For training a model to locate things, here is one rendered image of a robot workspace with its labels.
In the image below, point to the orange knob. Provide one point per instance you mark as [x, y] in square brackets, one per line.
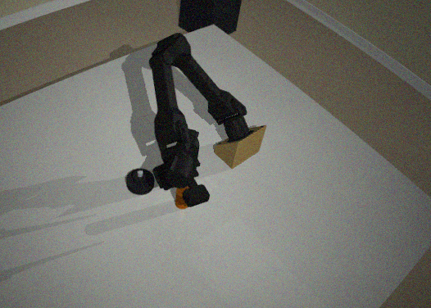
[179, 200]

